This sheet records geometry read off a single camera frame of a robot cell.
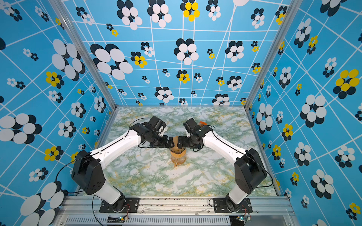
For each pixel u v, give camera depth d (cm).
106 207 73
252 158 44
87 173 43
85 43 84
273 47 83
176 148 82
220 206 73
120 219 70
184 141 75
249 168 44
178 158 91
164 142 73
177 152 82
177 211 72
